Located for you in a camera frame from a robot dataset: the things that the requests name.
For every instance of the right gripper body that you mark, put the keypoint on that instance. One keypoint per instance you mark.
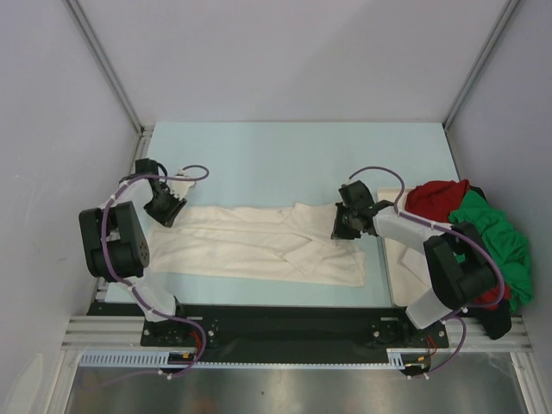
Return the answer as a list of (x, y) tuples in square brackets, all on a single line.
[(344, 224)]

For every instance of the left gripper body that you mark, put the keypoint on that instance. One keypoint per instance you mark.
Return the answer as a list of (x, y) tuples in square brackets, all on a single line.
[(164, 207)]

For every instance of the cream white t shirt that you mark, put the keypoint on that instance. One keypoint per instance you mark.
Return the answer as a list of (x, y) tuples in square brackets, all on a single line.
[(289, 244)]

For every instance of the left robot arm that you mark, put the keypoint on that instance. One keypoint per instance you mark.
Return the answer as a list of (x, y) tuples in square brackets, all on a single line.
[(116, 249)]

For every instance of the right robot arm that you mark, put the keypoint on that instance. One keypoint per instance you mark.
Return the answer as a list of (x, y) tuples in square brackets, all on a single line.
[(460, 267)]

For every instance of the white tray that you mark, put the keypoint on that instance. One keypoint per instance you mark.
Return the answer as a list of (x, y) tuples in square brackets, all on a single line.
[(408, 273)]

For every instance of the red t shirt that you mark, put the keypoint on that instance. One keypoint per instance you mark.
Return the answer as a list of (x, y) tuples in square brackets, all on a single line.
[(436, 199)]

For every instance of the green t shirt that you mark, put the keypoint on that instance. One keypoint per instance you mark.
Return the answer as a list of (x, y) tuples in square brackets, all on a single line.
[(509, 248)]

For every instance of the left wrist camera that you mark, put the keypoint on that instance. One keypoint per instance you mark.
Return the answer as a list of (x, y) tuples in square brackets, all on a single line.
[(181, 184)]

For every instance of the left aluminium frame post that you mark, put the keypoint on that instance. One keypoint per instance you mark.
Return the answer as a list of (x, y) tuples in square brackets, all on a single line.
[(104, 64)]

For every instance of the aluminium frame post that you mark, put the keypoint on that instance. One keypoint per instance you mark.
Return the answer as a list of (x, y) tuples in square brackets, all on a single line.
[(104, 64), (491, 43)]

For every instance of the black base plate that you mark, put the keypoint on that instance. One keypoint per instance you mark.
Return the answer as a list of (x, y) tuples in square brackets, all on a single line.
[(281, 335)]

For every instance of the right slotted cable duct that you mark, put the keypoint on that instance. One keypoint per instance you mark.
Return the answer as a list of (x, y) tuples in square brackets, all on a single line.
[(403, 358)]

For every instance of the slotted cable duct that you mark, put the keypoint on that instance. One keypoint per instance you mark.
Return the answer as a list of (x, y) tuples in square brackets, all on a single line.
[(403, 358), (138, 359)]

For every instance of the aluminium front rail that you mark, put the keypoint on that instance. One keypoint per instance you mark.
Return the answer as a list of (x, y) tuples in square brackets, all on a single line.
[(125, 333)]

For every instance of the left slotted cable duct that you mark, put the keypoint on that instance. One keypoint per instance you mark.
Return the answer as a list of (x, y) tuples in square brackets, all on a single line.
[(138, 359)]

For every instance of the right aluminium frame post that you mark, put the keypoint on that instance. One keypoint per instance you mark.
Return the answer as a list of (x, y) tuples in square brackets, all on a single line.
[(491, 43)]

